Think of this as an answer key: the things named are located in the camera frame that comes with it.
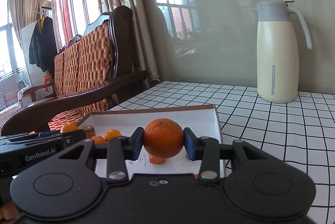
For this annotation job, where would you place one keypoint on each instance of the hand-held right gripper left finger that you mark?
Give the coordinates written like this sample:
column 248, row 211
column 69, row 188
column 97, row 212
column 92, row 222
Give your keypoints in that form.
column 137, row 145

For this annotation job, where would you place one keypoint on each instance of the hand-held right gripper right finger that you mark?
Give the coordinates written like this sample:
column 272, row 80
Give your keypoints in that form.
column 189, row 145

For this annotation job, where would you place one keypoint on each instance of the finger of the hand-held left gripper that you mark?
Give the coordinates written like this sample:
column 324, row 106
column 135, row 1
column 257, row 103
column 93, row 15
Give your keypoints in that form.
column 48, row 135
column 76, row 137

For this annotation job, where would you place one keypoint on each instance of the brown-topped carrot piece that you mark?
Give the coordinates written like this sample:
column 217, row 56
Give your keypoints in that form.
column 89, row 131

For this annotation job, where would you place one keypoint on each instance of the large deep orange tangerine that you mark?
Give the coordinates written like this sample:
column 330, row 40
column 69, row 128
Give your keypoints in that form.
column 157, row 159

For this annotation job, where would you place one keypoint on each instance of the small yellowish orange tangerine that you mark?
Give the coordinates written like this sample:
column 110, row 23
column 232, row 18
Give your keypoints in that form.
column 113, row 135

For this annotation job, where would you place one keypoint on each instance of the brown cardboard box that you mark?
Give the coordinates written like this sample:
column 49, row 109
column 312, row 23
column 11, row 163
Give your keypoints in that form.
column 183, row 119

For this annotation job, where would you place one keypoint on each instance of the person's left hand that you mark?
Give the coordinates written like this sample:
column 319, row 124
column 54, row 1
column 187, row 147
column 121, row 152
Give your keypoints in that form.
column 9, row 211

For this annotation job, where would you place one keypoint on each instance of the patterned armchair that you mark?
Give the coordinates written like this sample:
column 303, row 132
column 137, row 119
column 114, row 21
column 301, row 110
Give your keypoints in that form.
column 10, row 98

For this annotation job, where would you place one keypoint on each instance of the wooden sofa with woven cushion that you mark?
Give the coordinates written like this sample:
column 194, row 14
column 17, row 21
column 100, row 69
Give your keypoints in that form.
column 86, row 61

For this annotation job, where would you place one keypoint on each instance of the white black-grid tablecloth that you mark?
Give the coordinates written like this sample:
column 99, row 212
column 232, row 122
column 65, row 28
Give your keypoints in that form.
column 274, row 135

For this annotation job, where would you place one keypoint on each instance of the black jacket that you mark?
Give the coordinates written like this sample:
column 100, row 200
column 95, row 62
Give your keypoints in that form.
column 43, row 43

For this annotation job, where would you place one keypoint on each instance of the grey-framed window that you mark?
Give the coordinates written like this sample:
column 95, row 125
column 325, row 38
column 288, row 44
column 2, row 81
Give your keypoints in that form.
column 6, row 43

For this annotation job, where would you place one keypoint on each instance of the cream and grey thermos jug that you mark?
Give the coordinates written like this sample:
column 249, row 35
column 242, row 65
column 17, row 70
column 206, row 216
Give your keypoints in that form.
column 277, row 56

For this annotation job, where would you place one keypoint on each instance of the straw hat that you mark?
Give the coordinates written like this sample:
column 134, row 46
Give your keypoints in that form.
column 45, row 5

